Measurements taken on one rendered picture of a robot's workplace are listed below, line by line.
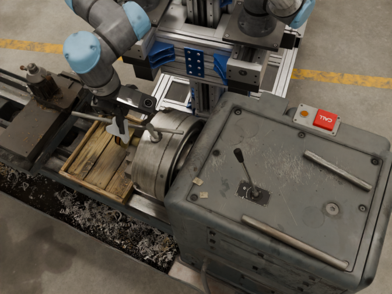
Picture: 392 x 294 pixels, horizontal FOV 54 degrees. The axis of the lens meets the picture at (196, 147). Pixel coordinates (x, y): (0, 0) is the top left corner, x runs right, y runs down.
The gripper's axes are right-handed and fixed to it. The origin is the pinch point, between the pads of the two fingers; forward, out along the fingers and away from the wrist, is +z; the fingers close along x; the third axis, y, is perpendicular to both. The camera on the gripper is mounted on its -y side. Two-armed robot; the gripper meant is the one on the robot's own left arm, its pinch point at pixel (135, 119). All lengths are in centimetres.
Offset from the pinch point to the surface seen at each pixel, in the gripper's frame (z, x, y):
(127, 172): 22.9, 10.1, 6.8
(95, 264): 128, 43, 50
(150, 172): 16.4, 10.5, -3.2
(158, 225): 62, 21, 2
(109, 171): 46, 6, 23
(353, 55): 167, -145, -90
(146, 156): 13.9, 6.3, -1.1
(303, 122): 14, -13, -47
